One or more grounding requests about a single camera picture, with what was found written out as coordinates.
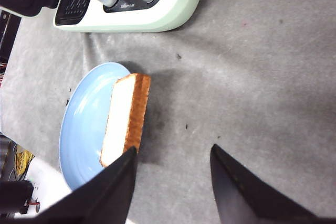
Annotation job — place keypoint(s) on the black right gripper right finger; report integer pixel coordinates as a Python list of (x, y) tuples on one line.
[(242, 197)]

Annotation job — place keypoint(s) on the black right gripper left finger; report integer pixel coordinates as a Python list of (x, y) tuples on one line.
[(104, 199)]

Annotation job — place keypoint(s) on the white bread slice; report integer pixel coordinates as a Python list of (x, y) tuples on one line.
[(126, 117)]

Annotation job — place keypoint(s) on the mint green breakfast maker base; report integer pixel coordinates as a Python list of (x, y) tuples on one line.
[(90, 16)]

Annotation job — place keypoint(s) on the blue round plate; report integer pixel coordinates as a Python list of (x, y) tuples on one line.
[(83, 125)]

